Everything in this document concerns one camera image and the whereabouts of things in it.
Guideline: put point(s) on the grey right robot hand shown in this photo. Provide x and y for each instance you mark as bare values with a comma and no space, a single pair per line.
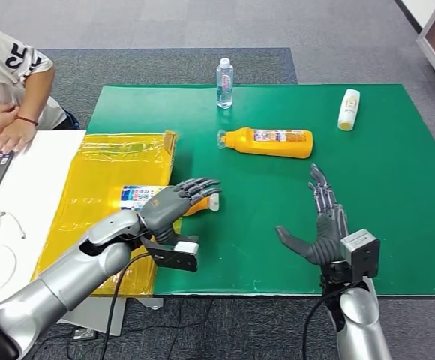
328,238

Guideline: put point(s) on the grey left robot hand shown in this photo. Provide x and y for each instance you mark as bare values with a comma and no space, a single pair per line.
163,208

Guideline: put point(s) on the orange detergent bottle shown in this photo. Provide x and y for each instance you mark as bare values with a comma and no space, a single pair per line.
273,146
134,196

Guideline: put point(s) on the person's left forearm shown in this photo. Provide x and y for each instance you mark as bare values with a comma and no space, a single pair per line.
37,92

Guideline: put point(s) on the small white bottle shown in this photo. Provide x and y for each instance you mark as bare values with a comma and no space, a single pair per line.
349,110

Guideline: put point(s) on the clear water bottle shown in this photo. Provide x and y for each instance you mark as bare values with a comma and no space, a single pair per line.
224,84

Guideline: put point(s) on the yellow plastic sheet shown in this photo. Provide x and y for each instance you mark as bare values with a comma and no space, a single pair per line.
101,164

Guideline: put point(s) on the green mat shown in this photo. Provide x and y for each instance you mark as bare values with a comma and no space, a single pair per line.
382,169

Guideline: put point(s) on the black power adapter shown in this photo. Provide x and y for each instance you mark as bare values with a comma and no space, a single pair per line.
84,334

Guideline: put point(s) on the person's left hand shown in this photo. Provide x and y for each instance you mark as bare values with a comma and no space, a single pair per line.
11,139

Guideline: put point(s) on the person's hand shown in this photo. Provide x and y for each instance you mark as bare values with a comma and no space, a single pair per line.
11,139
5,113

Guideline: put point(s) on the person's right hand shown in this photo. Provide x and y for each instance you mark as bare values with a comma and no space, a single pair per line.
5,113

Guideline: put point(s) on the person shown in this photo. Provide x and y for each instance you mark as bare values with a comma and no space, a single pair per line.
0,74

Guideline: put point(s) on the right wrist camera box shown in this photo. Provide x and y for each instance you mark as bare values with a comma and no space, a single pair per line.
362,253

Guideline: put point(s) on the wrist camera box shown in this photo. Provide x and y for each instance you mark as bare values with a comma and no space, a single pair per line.
362,253
176,258

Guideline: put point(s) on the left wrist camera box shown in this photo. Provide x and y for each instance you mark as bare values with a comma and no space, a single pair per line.
176,258

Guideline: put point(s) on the small white table bracket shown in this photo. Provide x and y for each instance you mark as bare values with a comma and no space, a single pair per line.
152,302

